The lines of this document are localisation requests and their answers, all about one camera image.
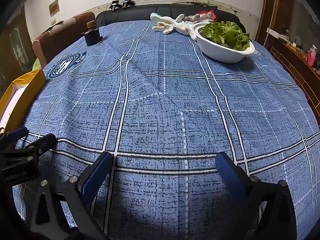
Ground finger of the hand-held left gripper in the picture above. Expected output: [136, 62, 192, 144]
[0, 126, 29, 146]
[0, 133, 57, 161]

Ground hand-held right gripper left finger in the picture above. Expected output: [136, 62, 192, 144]
[30, 151, 114, 240]

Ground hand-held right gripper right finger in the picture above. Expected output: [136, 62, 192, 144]
[215, 152, 298, 240]

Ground yellow cardboard box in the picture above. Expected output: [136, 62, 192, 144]
[0, 68, 47, 133]

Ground dark wooden cabinet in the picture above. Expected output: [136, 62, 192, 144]
[0, 5, 38, 93]

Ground blue plaid tablecloth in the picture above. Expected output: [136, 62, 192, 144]
[12, 20, 319, 240]

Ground brown armchair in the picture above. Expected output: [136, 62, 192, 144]
[33, 12, 97, 69]

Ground small black box device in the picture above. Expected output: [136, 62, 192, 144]
[80, 21, 103, 47]

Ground white bowl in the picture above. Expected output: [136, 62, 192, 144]
[191, 22, 255, 64]

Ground wooden sideboard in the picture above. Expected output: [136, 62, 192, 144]
[266, 37, 320, 120]

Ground green lettuce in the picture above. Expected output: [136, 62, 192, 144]
[201, 22, 251, 50]

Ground pink bottle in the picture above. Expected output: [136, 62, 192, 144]
[307, 44, 317, 67]

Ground white work glove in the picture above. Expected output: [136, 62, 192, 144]
[172, 14, 198, 40]

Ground black leather sofa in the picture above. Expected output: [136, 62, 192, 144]
[96, 4, 247, 33]

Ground beige work glove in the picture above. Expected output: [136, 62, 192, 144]
[184, 13, 217, 23]

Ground cream work glove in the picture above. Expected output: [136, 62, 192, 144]
[152, 21, 177, 34]

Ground red plastic bag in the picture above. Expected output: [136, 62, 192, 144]
[199, 10, 217, 22]

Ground pale blue glove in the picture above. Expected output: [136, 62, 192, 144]
[150, 12, 175, 23]

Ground yellow wall plaque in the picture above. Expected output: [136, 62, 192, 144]
[48, 0, 60, 17]

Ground wooden door frame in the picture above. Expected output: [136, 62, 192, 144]
[255, 0, 279, 45]

